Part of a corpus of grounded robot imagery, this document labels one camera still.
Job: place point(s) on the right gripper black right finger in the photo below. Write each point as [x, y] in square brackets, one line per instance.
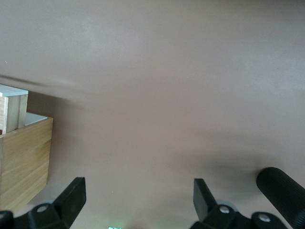
[202, 200]

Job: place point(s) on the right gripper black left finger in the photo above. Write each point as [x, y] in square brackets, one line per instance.
[71, 198]

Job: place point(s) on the white-fronted wooden drawer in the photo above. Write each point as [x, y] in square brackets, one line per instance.
[13, 112]

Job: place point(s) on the wooden drawer cabinet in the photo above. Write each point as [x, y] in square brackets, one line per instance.
[23, 155]

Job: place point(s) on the brown table cover mat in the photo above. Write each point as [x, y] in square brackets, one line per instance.
[152, 71]

